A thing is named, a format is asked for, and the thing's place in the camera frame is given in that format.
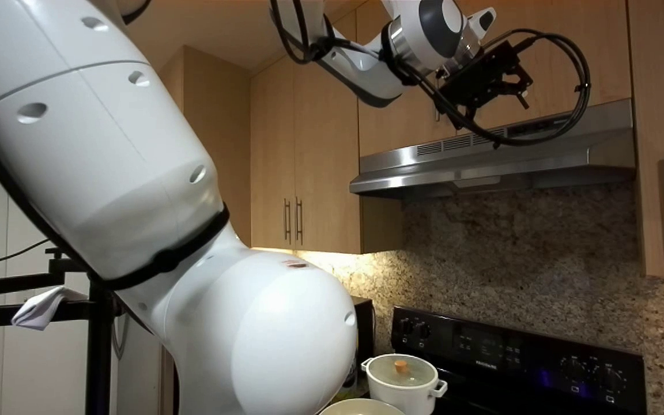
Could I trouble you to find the tall wooden cabinet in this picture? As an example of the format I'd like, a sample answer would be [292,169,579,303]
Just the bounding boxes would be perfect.
[156,43,254,249]

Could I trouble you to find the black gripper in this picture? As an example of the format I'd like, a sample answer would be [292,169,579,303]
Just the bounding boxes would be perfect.
[435,42,538,119]

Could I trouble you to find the thin black wire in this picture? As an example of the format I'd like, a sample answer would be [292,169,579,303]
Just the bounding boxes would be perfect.
[0,235,56,275]

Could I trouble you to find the black electric stove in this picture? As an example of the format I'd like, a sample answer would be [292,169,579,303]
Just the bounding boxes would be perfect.
[387,307,651,415]

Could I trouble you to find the black metal stand frame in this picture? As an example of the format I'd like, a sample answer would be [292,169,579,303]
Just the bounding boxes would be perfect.
[0,249,121,415]

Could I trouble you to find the stainless steel range hood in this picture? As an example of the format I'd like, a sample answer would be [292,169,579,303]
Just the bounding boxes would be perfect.
[348,97,638,197]

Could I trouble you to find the white pot with lid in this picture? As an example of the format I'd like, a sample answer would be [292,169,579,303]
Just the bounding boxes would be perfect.
[360,350,453,415]

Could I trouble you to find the white round plate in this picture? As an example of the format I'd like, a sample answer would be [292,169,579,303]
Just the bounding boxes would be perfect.
[318,396,409,415]

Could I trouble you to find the white crumpled paper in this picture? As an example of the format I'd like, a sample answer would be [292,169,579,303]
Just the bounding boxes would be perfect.
[10,284,90,335]

